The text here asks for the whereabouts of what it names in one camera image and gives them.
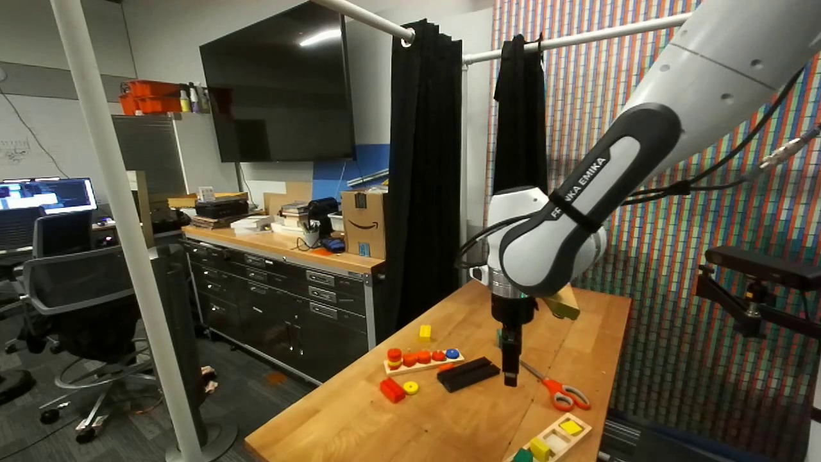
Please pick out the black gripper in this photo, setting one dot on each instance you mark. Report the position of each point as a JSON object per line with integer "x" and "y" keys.
{"x": 514, "y": 312}

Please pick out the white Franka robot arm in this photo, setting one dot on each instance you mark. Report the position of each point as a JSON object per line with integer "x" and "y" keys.
{"x": 728, "y": 60}

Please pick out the wooden peg platform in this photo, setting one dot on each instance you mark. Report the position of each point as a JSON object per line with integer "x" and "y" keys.
{"x": 419, "y": 368}

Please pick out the black rectangular block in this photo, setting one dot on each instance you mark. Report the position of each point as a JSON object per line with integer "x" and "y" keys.
{"x": 468, "y": 372}

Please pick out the yellow toy brick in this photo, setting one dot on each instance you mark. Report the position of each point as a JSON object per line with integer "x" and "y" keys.
{"x": 425, "y": 332}

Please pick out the yellow flat shape piece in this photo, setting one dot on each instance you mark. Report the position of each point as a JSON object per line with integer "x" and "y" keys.
{"x": 570, "y": 426}

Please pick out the yellow shape sorter cube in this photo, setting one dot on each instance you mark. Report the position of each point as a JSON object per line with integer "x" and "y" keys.
{"x": 540, "y": 448}

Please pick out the wooden shape sorter board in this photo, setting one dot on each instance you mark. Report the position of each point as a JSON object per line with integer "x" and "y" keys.
{"x": 557, "y": 441}

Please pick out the green shape sorter cube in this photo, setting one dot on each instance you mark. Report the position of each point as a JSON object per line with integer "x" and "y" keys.
{"x": 522, "y": 454}

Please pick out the red toy brick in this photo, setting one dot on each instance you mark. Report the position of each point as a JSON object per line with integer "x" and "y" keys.
{"x": 393, "y": 391}

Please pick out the cardboard shipping box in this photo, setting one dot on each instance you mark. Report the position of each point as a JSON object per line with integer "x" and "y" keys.
{"x": 365, "y": 220}

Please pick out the wide black curtain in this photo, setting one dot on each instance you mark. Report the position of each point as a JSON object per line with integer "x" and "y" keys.
{"x": 425, "y": 169}

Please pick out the black countertop appliance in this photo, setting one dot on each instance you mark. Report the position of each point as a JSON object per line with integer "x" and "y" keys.
{"x": 320, "y": 220}

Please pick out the black drawer cabinet wooden top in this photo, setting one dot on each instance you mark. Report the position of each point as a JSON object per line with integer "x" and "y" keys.
{"x": 283, "y": 290}

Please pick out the narrow black curtain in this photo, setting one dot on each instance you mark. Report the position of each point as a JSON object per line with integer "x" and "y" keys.
{"x": 520, "y": 119}

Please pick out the white countertop item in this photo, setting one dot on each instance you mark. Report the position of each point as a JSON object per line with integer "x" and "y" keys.
{"x": 251, "y": 223}

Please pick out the flat black box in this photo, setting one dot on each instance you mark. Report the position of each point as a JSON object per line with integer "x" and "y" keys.
{"x": 223, "y": 208}

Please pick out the long white curtain rod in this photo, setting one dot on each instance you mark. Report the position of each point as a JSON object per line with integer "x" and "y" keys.
{"x": 582, "y": 39}

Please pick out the black office chair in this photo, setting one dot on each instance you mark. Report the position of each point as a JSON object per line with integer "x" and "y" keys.
{"x": 80, "y": 290}

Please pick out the orange storage box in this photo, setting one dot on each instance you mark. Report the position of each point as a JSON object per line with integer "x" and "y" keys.
{"x": 151, "y": 99}

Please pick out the lit computer monitor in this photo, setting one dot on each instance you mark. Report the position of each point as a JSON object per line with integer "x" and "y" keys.
{"x": 48, "y": 193}

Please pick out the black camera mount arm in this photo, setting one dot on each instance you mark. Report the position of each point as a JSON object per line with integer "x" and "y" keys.
{"x": 752, "y": 283}

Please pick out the large black wall television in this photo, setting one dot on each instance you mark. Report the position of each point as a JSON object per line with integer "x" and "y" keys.
{"x": 279, "y": 84}

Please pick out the short white frame rod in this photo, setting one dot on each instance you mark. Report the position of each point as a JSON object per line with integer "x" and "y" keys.
{"x": 368, "y": 16}

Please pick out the white frame pole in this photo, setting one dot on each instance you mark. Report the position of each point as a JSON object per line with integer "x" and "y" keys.
{"x": 112, "y": 214}

